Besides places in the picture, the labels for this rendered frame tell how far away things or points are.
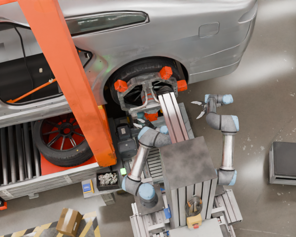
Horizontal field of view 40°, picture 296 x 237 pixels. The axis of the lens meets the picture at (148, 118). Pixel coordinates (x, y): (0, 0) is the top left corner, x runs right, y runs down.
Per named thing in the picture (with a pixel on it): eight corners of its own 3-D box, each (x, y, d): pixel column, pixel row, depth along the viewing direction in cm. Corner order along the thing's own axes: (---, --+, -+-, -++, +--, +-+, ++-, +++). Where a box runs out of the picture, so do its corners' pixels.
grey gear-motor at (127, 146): (132, 127, 447) (128, 112, 417) (140, 162, 427) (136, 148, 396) (115, 131, 447) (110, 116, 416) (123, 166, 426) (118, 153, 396)
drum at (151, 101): (155, 93, 383) (154, 85, 371) (160, 112, 373) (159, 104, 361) (140, 97, 383) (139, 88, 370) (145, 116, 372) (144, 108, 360)
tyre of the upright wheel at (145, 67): (175, 81, 420) (175, 39, 362) (181, 100, 408) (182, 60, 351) (112, 95, 416) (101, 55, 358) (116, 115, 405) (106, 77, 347)
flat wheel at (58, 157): (85, 100, 447) (80, 88, 426) (113, 147, 417) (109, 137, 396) (30, 129, 435) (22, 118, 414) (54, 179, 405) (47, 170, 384)
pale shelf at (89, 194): (126, 171, 387) (126, 169, 384) (129, 187, 379) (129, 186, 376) (81, 182, 385) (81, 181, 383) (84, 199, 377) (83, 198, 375)
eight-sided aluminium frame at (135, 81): (176, 99, 401) (175, 67, 354) (178, 105, 398) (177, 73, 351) (122, 112, 399) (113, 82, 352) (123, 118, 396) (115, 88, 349)
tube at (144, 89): (146, 89, 363) (145, 82, 353) (151, 107, 353) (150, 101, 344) (127, 93, 362) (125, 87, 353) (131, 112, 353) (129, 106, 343)
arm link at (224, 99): (218, 103, 343) (217, 104, 354) (231, 103, 342) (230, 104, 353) (218, 93, 343) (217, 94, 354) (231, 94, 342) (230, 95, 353)
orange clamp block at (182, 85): (175, 85, 381) (184, 83, 382) (177, 92, 377) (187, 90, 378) (175, 81, 375) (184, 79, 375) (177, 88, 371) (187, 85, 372)
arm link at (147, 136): (135, 198, 314) (158, 133, 303) (118, 190, 318) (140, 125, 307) (140, 194, 325) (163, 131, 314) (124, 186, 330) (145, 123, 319)
